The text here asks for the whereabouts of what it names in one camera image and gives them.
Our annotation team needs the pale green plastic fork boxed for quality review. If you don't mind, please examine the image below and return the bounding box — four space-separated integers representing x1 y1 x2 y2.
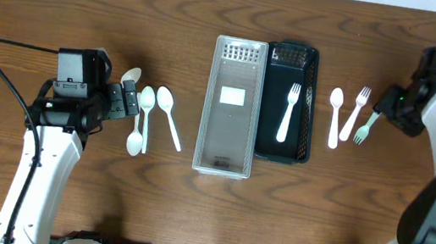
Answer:
353 112 381 145

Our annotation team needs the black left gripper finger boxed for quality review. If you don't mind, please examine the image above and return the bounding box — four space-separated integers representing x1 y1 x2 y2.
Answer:
122 80 139 117
106 83 127 120

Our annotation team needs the clear plastic basket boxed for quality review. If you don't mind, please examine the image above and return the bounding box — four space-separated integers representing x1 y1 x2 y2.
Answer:
192 36 268 180

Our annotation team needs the white plastic spoon right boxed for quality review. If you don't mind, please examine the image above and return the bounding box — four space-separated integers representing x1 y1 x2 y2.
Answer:
157 86 182 152

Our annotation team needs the white plastic spoon angled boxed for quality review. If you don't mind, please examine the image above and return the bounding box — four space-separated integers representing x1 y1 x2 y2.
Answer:
120 67 142 85

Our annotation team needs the small white plastic spoon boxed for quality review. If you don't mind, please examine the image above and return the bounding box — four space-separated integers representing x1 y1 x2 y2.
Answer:
327 87 344 149

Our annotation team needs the black plastic basket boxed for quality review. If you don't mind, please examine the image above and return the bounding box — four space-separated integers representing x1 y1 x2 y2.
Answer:
254 40 320 164

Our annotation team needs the white plastic fork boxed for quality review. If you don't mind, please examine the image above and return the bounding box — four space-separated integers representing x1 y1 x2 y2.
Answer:
338 86 372 141
276 83 301 143

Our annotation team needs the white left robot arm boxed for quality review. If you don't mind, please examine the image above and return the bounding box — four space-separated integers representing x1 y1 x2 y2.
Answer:
0 48 141 244

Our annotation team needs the white plastic spoon middle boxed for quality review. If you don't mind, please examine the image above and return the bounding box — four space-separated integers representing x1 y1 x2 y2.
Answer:
140 86 156 153

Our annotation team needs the white plastic spoon upside-down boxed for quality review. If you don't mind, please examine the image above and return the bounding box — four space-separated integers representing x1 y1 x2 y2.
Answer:
126 115 143 156

